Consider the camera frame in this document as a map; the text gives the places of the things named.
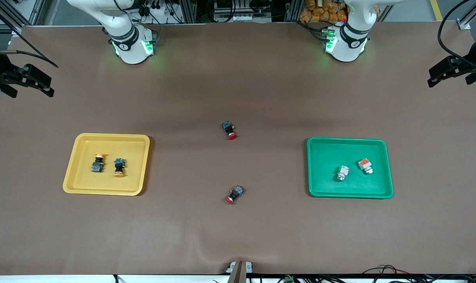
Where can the yellow mushroom push button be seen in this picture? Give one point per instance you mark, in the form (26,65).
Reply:
(120,163)
(97,167)

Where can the green button with orange block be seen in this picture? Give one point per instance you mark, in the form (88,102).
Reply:
(365,165)

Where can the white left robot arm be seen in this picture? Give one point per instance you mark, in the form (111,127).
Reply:
(346,51)

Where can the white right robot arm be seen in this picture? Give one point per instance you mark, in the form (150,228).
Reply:
(129,51)

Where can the orange packets pile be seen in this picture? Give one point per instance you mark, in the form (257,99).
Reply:
(320,11)

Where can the yellow plastic tray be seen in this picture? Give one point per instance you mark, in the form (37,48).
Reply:
(135,181)

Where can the green plastic tray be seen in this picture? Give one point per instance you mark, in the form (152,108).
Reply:
(328,157)

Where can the white power strip with plugs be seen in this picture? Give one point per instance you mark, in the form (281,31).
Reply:
(159,10)

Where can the red mushroom push button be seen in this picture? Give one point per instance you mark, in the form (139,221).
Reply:
(228,127)
(237,192)

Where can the brown table mat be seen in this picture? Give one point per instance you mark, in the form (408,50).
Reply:
(238,78)

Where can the long white power strip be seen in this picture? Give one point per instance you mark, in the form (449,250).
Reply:
(241,17)

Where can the small green terminal connector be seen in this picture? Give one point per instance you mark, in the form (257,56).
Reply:
(288,279)

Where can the aluminium frame profile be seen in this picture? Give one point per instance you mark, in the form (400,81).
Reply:
(10,13)
(467,17)

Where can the grey bracket with brown post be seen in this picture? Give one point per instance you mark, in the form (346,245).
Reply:
(239,269)

